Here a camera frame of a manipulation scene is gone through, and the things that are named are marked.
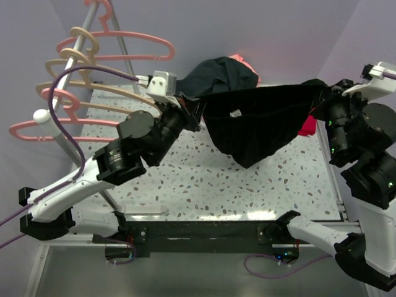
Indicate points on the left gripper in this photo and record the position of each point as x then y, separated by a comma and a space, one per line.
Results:
188, 111

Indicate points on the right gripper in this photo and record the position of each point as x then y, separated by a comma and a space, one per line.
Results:
336, 91

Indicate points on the black shorts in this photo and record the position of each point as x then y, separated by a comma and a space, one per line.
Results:
252, 124

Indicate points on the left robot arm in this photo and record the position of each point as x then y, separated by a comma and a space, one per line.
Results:
143, 140

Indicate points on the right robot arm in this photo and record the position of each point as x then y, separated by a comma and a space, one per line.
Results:
359, 132

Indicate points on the upper beige hanger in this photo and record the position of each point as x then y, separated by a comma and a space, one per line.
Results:
87, 62

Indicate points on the red folded cloth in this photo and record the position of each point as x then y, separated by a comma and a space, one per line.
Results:
309, 127

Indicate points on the dark teal garment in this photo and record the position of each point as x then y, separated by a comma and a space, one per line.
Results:
217, 75

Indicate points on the pink garment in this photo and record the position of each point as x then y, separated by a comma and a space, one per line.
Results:
240, 59

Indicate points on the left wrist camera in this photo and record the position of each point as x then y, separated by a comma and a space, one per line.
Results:
161, 86

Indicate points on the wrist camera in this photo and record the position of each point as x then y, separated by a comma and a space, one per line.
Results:
161, 86
379, 81

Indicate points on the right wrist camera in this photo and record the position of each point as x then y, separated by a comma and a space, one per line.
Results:
379, 81

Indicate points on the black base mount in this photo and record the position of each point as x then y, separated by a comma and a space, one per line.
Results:
245, 237

